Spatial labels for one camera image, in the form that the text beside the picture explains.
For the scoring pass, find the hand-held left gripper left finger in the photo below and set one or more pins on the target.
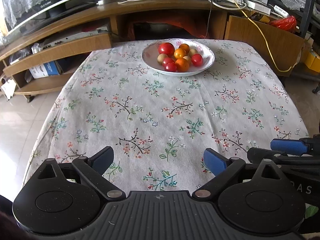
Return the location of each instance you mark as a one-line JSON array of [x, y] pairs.
[[103, 159]]

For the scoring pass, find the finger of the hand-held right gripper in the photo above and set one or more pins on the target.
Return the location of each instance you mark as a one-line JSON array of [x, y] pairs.
[[257, 155], [287, 146]]

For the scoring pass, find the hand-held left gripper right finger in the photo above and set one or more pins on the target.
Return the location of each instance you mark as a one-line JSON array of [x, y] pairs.
[[215, 162]]

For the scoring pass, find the orange tangerine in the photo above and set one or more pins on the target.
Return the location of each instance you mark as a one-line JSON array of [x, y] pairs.
[[184, 47], [180, 53], [182, 65]]

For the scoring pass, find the medium red tomato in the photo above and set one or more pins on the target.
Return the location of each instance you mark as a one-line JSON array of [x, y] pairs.
[[197, 60]]

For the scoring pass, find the small red tomato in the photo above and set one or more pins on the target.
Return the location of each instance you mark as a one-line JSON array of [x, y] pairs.
[[170, 67], [168, 60]]

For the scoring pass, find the white floral plate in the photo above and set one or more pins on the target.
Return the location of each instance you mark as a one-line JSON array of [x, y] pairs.
[[208, 55]]

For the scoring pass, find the large red tomato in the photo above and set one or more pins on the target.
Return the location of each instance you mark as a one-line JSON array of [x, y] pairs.
[[166, 48]]

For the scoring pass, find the floral tablecloth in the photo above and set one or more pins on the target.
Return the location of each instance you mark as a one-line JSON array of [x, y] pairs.
[[150, 110]]

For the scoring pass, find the yellow box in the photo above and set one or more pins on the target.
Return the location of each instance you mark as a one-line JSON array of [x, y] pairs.
[[313, 60]]

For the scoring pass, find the blue and white box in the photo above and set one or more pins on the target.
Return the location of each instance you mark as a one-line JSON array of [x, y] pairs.
[[45, 69]]

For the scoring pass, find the wooden TV stand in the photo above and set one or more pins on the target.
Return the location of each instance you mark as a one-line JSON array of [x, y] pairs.
[[75, 45]]

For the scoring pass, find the white paper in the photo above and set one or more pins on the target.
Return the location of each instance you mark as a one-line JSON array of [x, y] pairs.
[[7, 88]]

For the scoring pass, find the red plastic bag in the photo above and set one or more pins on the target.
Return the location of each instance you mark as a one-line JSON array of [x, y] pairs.
[[283, 23]]

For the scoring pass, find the silver media player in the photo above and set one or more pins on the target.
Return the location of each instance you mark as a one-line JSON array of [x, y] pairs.
[[75, 35]]

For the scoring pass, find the clear plastic bag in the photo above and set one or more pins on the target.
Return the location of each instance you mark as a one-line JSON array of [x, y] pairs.
[[37, 48]]

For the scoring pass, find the white rectangular device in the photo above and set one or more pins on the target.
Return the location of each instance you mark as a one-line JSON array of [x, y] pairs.
[[281, 11]]

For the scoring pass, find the black shelf rack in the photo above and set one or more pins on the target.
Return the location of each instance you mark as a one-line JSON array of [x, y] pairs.
[[306, 10]]

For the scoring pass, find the white power strip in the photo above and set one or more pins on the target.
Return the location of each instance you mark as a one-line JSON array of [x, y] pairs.
[[257, 6]]

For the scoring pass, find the white adapter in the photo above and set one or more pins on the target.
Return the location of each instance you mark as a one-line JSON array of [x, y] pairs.
[[102, 2]]

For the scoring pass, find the black television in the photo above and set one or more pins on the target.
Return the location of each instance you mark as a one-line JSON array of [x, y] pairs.
[[45, 3]]

